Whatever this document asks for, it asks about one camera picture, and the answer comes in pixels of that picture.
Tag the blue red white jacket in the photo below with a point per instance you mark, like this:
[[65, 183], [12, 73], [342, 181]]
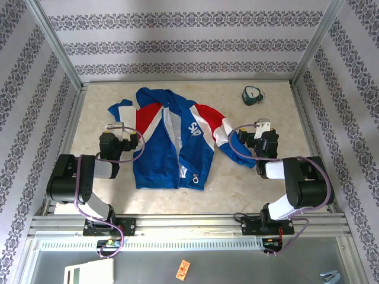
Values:
[[160, 154]]

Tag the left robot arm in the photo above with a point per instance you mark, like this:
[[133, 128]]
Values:
[[68, 183]]

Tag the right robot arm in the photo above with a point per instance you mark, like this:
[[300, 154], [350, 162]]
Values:
[[308, 189]]

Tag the green alarm clock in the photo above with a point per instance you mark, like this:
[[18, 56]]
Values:
[[251, 96]]

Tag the small controller board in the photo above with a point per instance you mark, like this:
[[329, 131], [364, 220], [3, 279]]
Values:
[[272, 242], [110, 243]]

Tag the white flat device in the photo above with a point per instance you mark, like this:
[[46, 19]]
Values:
[[94, 270]]

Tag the orange small packet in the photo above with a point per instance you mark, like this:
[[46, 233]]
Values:
[[183, 269]]

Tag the blue stapler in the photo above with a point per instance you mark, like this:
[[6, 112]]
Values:
[[330, 278]]

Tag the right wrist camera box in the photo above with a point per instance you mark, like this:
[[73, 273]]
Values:
[[263, 124]]

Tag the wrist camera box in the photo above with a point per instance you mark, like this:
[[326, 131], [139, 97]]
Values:
[[114, 125], [263, 124]]

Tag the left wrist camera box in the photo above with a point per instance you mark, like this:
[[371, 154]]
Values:
[[114, 125]]

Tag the aluminium side rail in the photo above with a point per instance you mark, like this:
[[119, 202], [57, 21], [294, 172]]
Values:
[[308, 133], [66, 142]]

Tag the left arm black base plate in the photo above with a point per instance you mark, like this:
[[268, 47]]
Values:
[[128, 226]]

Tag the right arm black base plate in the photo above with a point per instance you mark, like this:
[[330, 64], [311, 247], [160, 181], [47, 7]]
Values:
[[250, 226]]

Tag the aluminium mounting rail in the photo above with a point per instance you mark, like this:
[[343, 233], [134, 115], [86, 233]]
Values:
[[189, 225]]

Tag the aluminium frame post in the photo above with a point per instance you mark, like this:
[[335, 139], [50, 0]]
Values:
[[316, 44], [53, 41]]

